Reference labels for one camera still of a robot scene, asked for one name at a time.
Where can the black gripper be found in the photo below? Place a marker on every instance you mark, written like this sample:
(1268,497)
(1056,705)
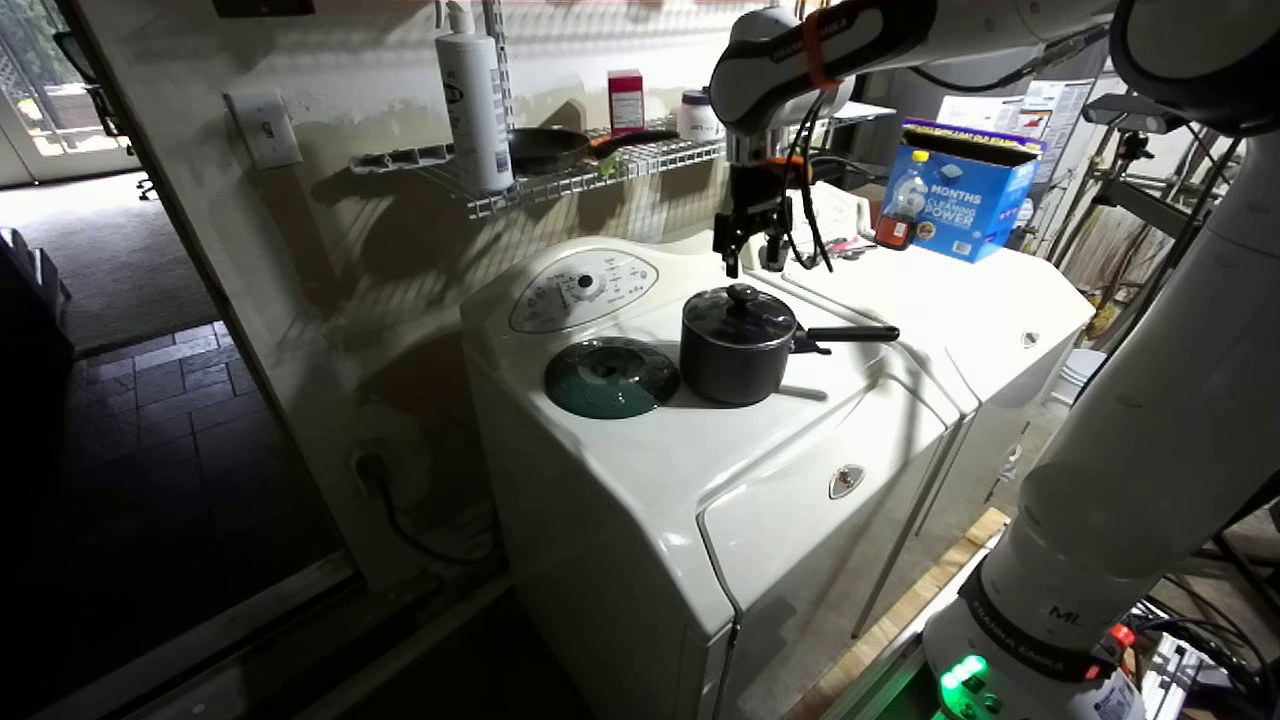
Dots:
(753,200)

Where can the round glass lid with knob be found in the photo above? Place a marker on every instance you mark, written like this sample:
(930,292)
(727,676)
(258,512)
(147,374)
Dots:
(733,320)

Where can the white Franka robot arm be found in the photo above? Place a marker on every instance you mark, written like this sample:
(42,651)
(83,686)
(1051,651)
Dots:
(1147,402)

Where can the dark cloth pot holder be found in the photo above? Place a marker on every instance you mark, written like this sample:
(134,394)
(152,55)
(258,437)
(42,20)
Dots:
(604,384)

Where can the small red container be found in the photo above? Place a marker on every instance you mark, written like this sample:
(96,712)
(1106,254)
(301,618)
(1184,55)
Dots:
(895,229)

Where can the small white container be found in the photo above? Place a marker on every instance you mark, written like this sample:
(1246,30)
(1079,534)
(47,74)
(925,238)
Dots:
(698,117)

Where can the red white box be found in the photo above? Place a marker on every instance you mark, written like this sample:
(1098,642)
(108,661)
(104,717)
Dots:
(627,101)

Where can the blue cardboard box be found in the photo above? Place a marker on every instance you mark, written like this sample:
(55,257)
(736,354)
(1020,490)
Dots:
(960,200)

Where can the white washing machine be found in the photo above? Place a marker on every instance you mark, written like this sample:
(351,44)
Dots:
(744,483)

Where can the black item on shelf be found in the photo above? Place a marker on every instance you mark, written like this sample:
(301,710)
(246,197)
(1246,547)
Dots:
(545,146)

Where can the white dryer machine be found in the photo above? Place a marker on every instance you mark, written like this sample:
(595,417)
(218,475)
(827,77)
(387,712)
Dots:
(986,334)

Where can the tall white bottle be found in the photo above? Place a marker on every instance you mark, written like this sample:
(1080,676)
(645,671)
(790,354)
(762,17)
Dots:
(479,107)

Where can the wooden board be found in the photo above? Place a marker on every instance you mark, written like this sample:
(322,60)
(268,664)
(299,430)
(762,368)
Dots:
(905,613)

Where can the green lit base light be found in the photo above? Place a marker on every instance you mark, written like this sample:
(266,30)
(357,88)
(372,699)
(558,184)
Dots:
(966,686)

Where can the white wall light switch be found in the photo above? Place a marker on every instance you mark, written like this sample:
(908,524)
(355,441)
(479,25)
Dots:
(266,128)

